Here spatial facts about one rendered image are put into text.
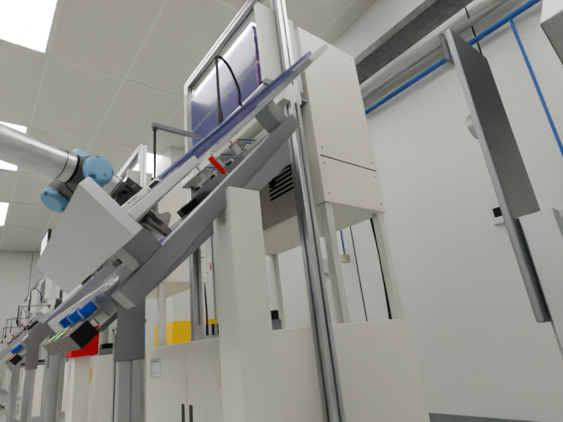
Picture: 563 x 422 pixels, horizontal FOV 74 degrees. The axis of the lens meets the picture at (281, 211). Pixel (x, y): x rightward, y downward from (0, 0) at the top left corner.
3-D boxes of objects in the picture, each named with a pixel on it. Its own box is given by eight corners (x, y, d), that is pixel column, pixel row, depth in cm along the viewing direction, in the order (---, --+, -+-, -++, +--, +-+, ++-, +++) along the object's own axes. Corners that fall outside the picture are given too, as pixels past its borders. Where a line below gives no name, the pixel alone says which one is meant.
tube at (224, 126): (111, 229, 38) (103, 220, 38) (108, 232, 39) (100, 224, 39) (312, 54, 70) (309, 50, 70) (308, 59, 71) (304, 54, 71)
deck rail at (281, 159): (126, 314, 73) (105, 290, 72) (124, 315, 74) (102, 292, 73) (301, 152, 120) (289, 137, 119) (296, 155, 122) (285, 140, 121)
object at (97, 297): (123, 315, 74) (99, 288, 73) (62, 339, 122) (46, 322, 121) (128, 311, 75) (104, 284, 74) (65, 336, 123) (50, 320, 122)
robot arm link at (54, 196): (52, 184, 92) (80, 159, 100) (31, 198, 98) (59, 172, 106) (77, 207, 96) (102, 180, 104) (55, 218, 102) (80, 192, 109)
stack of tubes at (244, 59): (260, 86, 124) (253, 23, 132) (192, 153, 161) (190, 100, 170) (289, 98, 131) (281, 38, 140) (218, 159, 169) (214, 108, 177)
